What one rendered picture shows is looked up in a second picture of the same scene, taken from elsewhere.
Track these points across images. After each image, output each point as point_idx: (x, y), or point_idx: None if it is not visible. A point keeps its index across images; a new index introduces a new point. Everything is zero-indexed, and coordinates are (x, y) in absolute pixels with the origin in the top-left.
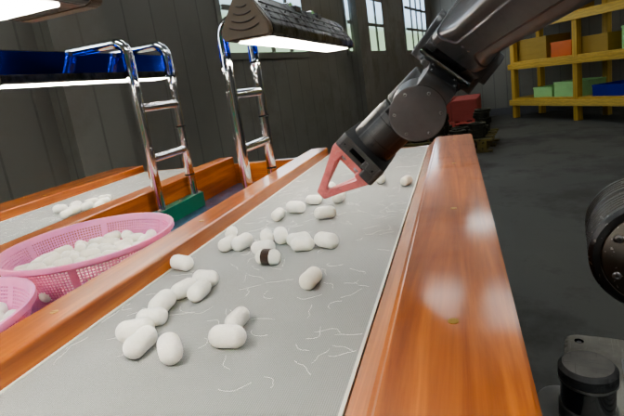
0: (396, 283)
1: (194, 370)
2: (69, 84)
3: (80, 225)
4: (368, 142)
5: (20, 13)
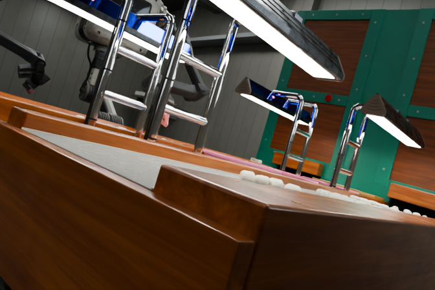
0: (171, 140)
1: None
2: (293, 48)
3: (251, 165)
4: None
5: (246, 96)
